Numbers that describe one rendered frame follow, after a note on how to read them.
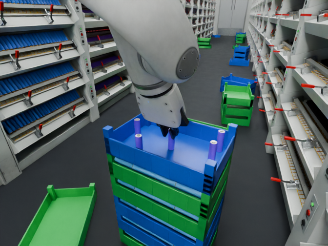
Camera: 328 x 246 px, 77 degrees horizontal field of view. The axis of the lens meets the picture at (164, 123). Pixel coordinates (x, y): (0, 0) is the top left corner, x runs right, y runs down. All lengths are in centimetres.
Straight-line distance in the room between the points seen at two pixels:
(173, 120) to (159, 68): 19
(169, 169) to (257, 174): 79
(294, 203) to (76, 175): 98
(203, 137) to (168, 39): 42
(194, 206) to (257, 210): 55
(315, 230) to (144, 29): 65
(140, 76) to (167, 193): 30
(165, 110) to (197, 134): 23
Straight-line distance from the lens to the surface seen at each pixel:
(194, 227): 57
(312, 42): 120
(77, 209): 102
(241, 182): 113
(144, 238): 75
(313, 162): 81
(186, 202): 52
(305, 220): 77
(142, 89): 39
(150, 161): 50
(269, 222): 101
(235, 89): 184
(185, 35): 28
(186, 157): 55
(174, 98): 41
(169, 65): 28
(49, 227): 100
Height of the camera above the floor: 74
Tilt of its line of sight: 28 degrees down
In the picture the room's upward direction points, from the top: straight up
